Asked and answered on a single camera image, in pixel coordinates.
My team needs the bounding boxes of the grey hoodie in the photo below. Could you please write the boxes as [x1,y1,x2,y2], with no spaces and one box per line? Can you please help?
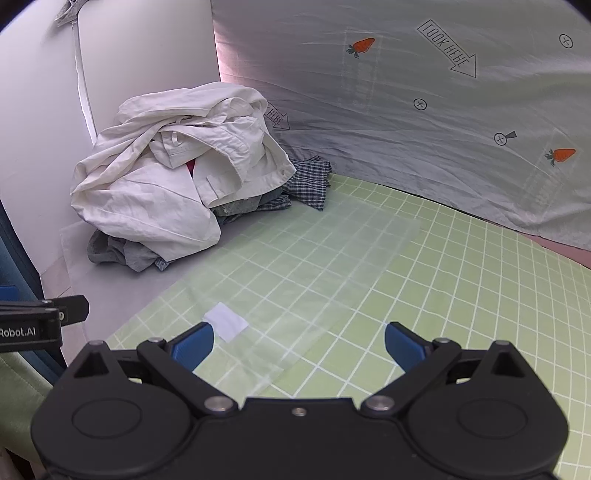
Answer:
[87,230,160,273]

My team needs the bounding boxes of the white strap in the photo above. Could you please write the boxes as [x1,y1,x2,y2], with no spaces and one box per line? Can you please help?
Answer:
[73,21,99,137]

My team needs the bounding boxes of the plaid checked cloth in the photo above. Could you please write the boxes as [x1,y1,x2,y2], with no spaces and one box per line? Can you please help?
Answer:
[281,156,332,212]

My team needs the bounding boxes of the white pants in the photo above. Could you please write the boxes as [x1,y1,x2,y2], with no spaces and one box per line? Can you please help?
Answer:
[70,82,297,271]

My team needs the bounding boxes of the translucent plastic sheet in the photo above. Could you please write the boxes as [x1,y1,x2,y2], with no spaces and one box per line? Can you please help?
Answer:
[60,203,423,398]

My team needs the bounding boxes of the white paper label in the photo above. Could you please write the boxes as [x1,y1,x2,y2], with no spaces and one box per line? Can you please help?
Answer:
[203,302,249,343]

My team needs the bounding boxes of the grey printed bed sheet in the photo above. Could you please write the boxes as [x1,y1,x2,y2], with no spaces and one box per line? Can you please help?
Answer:
[210,0,591,252]

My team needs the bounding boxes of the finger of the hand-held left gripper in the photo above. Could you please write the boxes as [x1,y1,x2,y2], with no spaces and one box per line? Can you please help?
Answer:
[44,295,90,325]

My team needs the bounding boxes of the pink cloth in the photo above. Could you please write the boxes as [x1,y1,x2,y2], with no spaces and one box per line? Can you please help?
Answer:
[526,231,591,269]

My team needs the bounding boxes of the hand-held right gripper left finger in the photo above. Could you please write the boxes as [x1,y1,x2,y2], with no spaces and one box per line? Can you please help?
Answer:
[67,322,238,418]

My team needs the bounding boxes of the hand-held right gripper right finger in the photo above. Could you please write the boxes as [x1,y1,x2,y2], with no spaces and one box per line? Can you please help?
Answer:
[361,322,529,418]

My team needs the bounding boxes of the person's green garment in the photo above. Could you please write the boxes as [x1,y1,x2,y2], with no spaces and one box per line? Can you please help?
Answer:
[0,354,62,464]

